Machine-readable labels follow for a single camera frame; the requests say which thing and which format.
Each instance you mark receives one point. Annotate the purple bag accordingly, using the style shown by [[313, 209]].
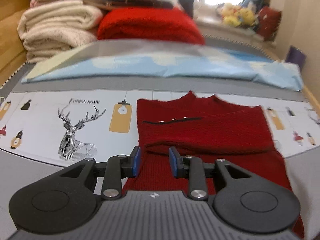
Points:
[[296, 56]]

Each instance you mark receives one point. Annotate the window sill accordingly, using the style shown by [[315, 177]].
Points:
[[240, 33]]

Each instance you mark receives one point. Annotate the red cushion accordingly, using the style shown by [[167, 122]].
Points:
[[269, 23]]

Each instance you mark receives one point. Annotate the light blue bed sheet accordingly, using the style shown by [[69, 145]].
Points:
[[160, 65]]

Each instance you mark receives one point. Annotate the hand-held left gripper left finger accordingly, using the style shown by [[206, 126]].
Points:
[[136, 161]]

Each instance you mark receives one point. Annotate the yellow duck plush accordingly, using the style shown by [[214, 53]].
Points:
[[231, 17]]

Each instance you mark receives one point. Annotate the deer-print bed sheet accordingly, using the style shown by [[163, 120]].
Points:
[[45, 125]]

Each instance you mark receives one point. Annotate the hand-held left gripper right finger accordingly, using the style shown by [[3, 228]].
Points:
[[173, 162]]

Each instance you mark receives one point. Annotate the yellow monkey plush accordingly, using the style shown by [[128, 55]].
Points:
[[246, 15]]

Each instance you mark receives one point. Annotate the red folded blanket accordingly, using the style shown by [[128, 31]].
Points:
[[150, 25]]

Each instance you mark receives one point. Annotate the cream folded blanket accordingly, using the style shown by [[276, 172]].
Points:
[[60, 30]]

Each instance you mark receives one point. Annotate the dark red knit sweater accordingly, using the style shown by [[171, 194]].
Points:
[[200, 130]]

